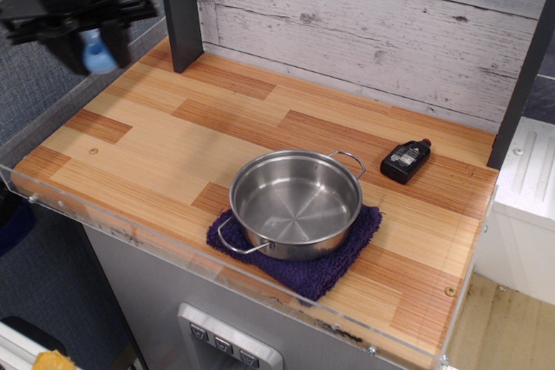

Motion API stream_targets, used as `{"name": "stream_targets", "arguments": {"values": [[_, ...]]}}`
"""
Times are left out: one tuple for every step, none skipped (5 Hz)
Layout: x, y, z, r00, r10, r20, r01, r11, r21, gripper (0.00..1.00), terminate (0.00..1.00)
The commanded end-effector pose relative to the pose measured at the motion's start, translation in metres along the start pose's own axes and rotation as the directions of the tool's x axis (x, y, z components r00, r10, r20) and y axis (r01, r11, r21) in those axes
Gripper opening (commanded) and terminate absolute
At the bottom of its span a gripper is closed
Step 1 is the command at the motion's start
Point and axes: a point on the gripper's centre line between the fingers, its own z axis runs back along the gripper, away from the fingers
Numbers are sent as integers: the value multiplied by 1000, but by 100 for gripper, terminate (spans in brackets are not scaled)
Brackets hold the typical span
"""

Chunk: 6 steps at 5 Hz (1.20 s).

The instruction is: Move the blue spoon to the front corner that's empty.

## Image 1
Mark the clear acrylic guard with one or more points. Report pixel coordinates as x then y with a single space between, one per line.
149 159

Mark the yellow black object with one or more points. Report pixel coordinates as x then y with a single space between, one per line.
53 360

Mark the blue grey toy spoon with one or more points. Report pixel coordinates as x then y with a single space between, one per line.
96 57

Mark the white side cabinet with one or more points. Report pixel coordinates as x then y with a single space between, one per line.
516 247

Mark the stainless steel pot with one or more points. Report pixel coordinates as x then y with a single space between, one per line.
294 205

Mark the silver button panel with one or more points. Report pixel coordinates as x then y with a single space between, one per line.
215 344

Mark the small black bottle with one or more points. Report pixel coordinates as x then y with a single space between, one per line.
406 160

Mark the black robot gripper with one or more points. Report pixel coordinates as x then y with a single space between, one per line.
30 20

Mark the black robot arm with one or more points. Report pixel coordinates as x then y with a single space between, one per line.
86 36

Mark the dark grey left post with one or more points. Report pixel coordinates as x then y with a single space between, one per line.
183 27

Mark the purple towel cloth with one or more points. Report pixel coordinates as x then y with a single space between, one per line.
312 279

